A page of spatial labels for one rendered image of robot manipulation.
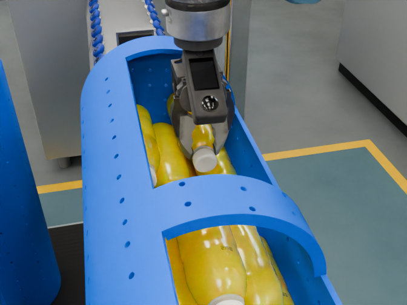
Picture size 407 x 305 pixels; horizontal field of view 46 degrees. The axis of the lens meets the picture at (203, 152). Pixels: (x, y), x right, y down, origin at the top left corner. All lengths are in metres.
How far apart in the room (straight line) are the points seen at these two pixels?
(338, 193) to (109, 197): 1.97
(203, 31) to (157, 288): 0.36
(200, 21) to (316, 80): 2.83
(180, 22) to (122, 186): 0.24
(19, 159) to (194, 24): 0.89
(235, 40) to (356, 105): 1.80
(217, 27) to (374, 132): 2.37
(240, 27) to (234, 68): 0.14
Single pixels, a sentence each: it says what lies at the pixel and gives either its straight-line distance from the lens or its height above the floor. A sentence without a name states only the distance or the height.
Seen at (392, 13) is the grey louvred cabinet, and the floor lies 0.61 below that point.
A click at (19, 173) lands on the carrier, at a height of 0.72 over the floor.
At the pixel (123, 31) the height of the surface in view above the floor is 1.08.
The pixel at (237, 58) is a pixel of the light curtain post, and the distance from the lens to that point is 1.54.
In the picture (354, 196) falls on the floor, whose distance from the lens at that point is 2.47.
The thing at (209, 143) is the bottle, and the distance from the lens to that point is 0.79.
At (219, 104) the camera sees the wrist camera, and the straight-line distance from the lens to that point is 0.65.
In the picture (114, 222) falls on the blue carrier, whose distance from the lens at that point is 0.53.
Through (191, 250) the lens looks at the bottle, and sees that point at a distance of 0.54.
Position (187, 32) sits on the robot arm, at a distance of 0.66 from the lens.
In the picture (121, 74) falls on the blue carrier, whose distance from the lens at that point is 0.77.
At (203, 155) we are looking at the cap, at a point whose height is 1.11.
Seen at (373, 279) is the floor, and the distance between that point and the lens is 2.12.
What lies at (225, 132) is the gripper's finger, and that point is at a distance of 0.77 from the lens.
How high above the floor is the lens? 1.56
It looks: 36 degrees down
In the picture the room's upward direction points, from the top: straight up
